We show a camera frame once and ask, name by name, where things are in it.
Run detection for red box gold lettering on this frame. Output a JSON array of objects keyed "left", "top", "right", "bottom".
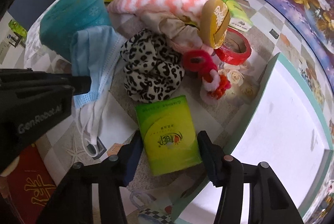
[{"left": 1, "top": 144, "right": 56, "bottom": 223}]

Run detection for small green tissue box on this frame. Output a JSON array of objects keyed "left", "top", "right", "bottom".
[{"left": 222, "top": 0, "right": 253, "bottom": 32}]

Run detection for green tissue pack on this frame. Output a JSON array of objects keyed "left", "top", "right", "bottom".
[{"left": 135, "top": 95, "right": 201, "bottom": 176}]

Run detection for teal plastic container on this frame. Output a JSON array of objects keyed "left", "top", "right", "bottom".
[{"left": 40, "top": 0, "right": 111, "bottom": 61}]

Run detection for red tape roll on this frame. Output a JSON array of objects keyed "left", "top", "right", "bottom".
[{"left": 215, "top": 27, "right": 251, "bottom": 65}]

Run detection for teal shallow box tray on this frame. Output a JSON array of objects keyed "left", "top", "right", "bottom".
[{"left": 170, "top": 52, "right": 334, "bottom": 224}]

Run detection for red pink chenille scrunchies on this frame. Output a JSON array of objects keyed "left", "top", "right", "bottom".
[{"left": 182, "top": 49, "right": 232, "bottom": 105}]

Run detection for leopard print scrunchie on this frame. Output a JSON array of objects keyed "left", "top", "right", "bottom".
[{"left": 121, "top": 29, "right": 185, "bottom": 103}]

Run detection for blue face mask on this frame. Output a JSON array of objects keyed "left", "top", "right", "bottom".
[{"left": 70, "top": 25, "right": 126, "bottom": 158}]

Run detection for beige pink fabric scrunchie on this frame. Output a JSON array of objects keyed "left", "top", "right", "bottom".
[{"left": 138, "top": 10, "right": 212, "bottom": 54}]

